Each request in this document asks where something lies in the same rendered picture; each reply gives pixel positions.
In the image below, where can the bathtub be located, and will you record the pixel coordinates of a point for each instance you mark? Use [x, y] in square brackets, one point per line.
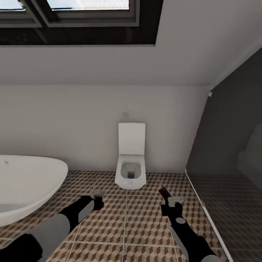
[26, 183]

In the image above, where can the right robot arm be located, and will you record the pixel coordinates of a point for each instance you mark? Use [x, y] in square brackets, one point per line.
[195, 248]

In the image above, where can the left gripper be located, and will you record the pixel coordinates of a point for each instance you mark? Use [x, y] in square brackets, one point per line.
[98, 204]

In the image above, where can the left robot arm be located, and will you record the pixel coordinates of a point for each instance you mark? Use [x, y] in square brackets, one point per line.
[38, 243]

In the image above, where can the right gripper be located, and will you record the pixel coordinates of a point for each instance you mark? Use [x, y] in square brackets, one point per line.
[166, 209]

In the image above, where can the fixed window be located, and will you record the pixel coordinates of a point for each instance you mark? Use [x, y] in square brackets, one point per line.
[79, 22]

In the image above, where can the door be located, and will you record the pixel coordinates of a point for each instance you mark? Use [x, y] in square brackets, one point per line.
[225, 163]

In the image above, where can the toilet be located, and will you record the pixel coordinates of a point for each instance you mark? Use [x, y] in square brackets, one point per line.
[131, 173]

